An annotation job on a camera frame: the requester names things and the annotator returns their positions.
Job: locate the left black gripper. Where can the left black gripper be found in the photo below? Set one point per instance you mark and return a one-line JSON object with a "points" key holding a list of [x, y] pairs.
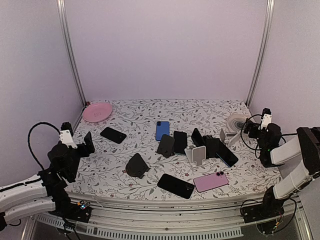
{"points": [[86, 152]]}

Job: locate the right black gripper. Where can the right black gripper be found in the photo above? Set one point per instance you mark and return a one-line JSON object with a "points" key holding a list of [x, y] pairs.
{"points": [[250, 124]]}

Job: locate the white folding phone stand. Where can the white folding phone stand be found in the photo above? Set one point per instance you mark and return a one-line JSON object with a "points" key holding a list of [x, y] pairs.
{"points": [[229, 138]]}

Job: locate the black phone blue case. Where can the black phone blue case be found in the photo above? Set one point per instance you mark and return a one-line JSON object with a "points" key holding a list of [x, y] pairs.
{"points": [[226, 155]]}

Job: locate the black folding phone stand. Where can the black folding phone stand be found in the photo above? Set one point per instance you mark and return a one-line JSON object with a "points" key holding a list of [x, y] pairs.
{"points": [[212, 146]]}

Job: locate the white grey phone stand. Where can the white grey phone stand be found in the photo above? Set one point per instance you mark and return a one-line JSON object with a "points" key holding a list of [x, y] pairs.
{"points": [[196, 155]]}

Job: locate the black phone teal edge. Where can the black phone teal edge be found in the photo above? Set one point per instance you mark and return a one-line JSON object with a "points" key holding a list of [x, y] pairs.
{"points": [[180, 142]]}

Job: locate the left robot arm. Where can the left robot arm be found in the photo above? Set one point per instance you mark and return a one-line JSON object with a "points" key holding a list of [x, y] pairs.
{"points": [[45, 191]]}

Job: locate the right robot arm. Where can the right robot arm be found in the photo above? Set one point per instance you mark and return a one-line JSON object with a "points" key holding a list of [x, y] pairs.
{"points": [[305, 146]]}

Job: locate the black round base stand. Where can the black round base stand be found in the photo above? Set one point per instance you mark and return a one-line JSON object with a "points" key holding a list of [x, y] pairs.
{"points": [[136, 166]]}

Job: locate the pink phone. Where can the pink phone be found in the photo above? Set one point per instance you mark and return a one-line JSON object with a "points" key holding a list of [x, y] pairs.
{"points": [[210, 182]]}

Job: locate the black upright phone stand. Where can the black upright phone stand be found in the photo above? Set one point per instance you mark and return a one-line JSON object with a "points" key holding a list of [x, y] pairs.
{"points": [[166, 146]]}

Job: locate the black phone front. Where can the black phone front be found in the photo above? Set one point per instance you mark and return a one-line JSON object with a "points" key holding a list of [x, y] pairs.
{"points": [[176, 186]]}

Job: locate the pink plate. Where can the pink plate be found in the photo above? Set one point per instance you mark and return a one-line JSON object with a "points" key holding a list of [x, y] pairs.
{"points": [[97, 112]]}

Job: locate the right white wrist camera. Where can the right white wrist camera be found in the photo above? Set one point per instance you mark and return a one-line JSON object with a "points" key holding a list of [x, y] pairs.
{"points": [[266, 118]]}

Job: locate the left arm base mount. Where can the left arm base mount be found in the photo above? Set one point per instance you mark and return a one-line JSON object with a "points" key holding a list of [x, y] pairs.
{"points": [[80, 211]]}

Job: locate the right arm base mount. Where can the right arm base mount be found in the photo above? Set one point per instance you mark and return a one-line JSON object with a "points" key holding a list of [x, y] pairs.
{"points": [[253, 211]]}

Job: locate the front aluminium rail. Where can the front aluminium rail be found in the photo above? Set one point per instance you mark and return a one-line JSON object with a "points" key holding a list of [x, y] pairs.
{"points": [[210, 219]]}

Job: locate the right aluminium frame post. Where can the right aluminium frame post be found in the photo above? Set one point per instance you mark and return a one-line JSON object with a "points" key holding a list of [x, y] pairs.
{"points": [[262, 50]]}

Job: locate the aluminium frame post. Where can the aluminium frame post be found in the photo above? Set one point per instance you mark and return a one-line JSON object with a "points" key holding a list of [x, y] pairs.
{"points": [[262, 50], [62, 13]]}

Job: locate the left aluminium frame post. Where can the left aluminium frame post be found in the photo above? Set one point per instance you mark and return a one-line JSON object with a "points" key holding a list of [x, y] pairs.
{"points": [[62, 13]]}

